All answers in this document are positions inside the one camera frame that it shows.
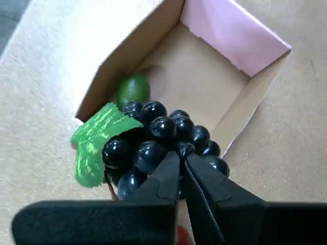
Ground black toy grapes with leaf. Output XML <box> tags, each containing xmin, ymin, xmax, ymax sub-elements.
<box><xmin>70</xmin><ymin>101</ymin><xmax>230</xmax><ymax>202</ymax></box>

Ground red toy pomegranate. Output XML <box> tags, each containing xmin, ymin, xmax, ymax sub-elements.
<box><xmin>176</xmin><ymin>225</ymin><xmax>191</xmax><ymax>245</ymax></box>

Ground round green toy fruit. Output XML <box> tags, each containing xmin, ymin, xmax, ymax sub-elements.
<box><xmin>116</xmin><ymin>73</ymin><xmax>151</xmax><ymax>109</ymax></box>

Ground pink cardboard box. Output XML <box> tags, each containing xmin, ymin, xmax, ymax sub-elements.
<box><xmin>75</xmin><ymin>0</ymin><xmax>292</xmax><ymax>159</ymax></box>

